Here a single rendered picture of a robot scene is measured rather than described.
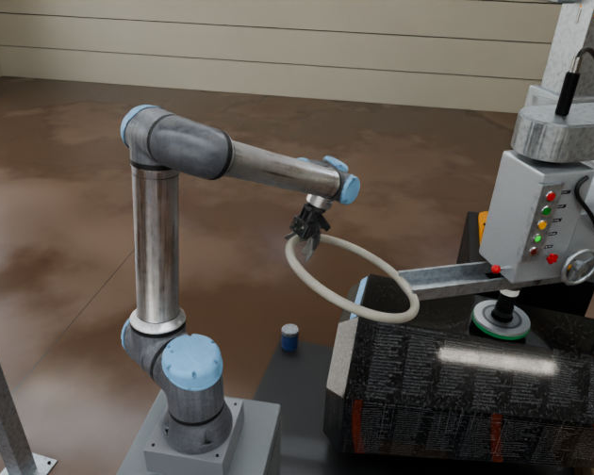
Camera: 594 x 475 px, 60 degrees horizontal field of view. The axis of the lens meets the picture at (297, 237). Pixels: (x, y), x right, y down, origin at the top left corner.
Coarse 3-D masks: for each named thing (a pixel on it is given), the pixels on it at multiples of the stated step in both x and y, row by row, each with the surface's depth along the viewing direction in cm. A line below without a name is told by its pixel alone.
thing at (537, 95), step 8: (536, 88) 239; (544, 88) 239; (528, 96) 245; (536, 96) 237; (544, 96) 235; (552, 96) 230; (576, 96) 227; (584, 96) 227; (592, 96) 227; (528, 104) 246; (536, 104) 237; (544, 104) 232; (552, 104) 229
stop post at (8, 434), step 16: (0, 368) 201; (0, 384) 202; (0, 400) 204; (0, 416) 205; (16, 416) 214; (0, 432) 210; (16, 432) 215; (0, 448) 217; (16, 448) 217; (16, 464) 220; (32, 464) 229; (48, 464) 234
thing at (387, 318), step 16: (304, 240) 180; (320, 240) 187; (336, 240) 189; (288, 256) 161; (368, 256) 191; (304, 272) 154; (320, 288) 150; (336, 304) 149; (352, 304) 149; (416, 304) 167; (384, 320) 151; (400, 320) 155
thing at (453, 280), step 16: (400, 272) 183; (416, 272) 185; (432, 272) 187; (448, 272) 189; (464, 272) 192; (480, 272) 194; (416, 288) 175; (432, 288) 176; (448, 288) 178; (464, 288) 180; (480, 288) 182; (496, 288) 184
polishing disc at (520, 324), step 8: (480, 304) 208; (488, 304) 208; (480, 312) 204; (488, 312) 204; (520, 312) 205; (480, 320) 199; (488, 320) 200; (496, 320) 200; (520, 320) 200; (528, 320) 200; (488, 328) 196; (496, 328) 196; (504, 328) 196; (512, 328) 196; (520, 328) 196; (528, 328) 196
